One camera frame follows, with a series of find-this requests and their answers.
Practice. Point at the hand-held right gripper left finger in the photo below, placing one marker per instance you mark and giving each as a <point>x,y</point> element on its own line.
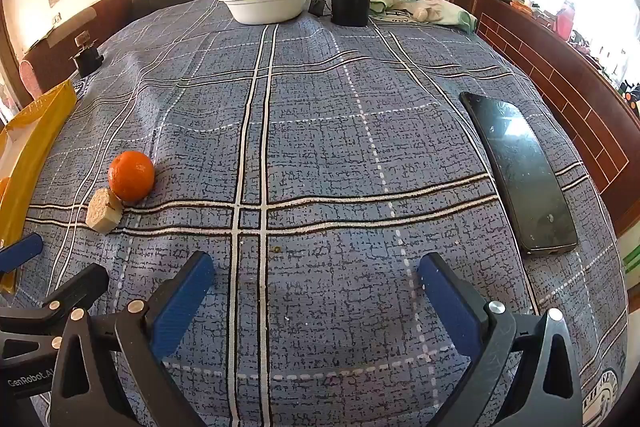
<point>182,302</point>

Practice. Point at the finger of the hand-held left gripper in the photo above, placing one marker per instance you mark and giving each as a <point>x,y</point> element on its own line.
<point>20,252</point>
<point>60,292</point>

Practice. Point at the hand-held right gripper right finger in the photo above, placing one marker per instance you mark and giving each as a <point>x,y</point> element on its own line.
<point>450,307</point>

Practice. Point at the pale sugarcane chunk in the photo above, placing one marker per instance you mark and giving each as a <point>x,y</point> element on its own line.
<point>103,210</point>

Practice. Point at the yellow cardboard box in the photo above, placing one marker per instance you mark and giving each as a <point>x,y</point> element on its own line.
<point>35,142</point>

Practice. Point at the small orange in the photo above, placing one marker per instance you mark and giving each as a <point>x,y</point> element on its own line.
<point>131,175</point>

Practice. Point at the blue plaid blanket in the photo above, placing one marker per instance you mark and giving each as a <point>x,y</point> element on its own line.
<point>320,157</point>

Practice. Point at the black device with knob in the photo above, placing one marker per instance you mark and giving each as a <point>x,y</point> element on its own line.
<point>89,59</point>

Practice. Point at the brown wooden window ledge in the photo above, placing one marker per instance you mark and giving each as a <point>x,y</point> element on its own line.
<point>560,72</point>

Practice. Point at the white crumpled cloth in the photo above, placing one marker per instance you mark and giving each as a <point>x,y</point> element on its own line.
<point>425,4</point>

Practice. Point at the white bowl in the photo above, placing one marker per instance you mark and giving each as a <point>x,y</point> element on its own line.
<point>265,7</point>

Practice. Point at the red bottle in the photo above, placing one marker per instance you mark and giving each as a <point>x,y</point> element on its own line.
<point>565,21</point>

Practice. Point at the black cylindrical canister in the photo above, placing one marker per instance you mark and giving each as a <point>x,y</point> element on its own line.
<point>350,7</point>

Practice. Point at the small black object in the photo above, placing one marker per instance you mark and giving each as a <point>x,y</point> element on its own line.
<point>317,5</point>

